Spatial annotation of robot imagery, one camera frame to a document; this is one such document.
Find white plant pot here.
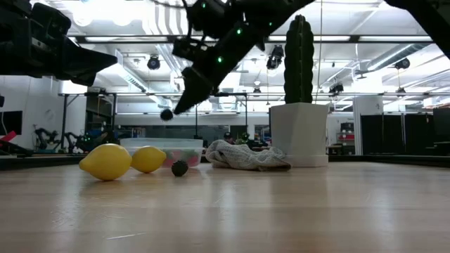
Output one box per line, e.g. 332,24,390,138
269,102,330,168

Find green cactus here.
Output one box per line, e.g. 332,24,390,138
283,14,315,105

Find black partition panels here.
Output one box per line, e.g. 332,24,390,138
360,112,450,156

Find clear plastic tupperware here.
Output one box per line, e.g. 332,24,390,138
119,138,204,167

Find pink flat item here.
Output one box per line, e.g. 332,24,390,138
0,130,18,143

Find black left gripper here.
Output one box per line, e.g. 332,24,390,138
15,0,118,87

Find grey crumpled cloth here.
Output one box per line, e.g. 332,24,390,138
205,139,292,172

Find dark blackberry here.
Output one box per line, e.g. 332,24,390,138
171,160,189,177

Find dark shelf rack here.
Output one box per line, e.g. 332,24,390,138
84,93,117,148

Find yellow lemon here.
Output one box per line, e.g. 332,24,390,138
130,145,167,174
78,143,133,182

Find black monitor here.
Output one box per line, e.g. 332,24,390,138
0,110,23,136

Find small red fruit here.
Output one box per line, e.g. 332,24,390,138
164,151,179,167

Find shelf with red boxes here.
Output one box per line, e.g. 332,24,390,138
339,122,355,155

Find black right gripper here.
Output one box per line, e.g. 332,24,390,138
172,37,243,115

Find black background frame stand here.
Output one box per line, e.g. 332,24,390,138
195,92,249,140

